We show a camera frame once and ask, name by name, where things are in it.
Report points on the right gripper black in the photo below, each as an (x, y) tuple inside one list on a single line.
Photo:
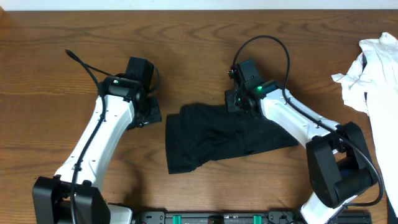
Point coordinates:
[(231, 106)]

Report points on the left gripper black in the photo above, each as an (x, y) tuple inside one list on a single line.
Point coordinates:
[(155, 113)]

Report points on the black polo shirt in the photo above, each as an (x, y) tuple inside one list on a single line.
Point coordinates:
[(200, 133)]

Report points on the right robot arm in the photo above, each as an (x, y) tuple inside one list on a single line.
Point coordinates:
[(339, 163)]

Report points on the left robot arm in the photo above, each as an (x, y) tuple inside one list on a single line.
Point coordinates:
[(73, 194)]

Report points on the white shirt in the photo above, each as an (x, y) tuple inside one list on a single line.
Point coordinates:
[(370, 86)]

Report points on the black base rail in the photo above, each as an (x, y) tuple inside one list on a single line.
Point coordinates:
[(272, 217)]

